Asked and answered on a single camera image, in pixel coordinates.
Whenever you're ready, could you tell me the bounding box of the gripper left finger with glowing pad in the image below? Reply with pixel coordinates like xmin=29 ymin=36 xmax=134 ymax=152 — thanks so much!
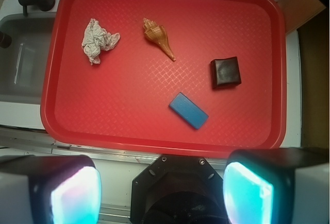
xmin=1 ymin=155 xmax=102 ymax=223

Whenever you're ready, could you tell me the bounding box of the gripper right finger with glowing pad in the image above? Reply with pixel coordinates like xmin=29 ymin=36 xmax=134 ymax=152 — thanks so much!
xmin=223 ymin=147 xmax=329 ymax=223

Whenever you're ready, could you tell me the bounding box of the crumpled white paper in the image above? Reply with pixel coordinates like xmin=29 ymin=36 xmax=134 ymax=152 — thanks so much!
xmin=81 ymin=19 xmax=121 ymax=65

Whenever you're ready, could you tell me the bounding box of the blue rectangular block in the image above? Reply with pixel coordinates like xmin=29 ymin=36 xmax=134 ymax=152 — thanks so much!
xmin=169 ymin=92 xmax=209 ymax=130

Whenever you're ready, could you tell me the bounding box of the grey toy sink basin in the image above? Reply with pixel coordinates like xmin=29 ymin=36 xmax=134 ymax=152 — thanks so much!
xmin=1 ymin=12 xmax=55 ymax=105

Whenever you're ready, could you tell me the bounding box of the dark brown square block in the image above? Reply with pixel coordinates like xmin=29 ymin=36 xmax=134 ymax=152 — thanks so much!
xmin=210 ymin=57 xmax=242 ymax=89

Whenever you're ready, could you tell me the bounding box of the red plastic tray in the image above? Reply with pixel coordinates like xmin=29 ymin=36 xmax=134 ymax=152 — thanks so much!
xmin=41 ymin=0 xmax=286 ymax=158

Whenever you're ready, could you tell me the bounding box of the tan spiral seashell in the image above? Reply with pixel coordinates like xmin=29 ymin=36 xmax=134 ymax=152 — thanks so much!
xmin=143 ymin=18 xmax=176 ymax=62

